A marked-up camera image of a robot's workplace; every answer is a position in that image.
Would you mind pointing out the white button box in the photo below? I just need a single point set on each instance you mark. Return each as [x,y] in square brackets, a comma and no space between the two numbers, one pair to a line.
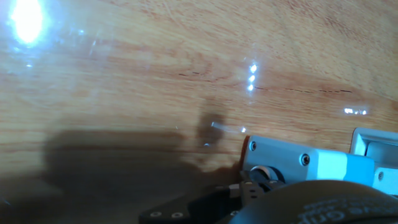
[326,163]

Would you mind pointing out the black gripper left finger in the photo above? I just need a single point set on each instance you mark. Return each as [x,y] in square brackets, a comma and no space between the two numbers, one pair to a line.
[199,202]

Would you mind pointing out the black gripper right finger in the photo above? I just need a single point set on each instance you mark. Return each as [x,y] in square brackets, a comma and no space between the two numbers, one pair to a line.
[261,187]

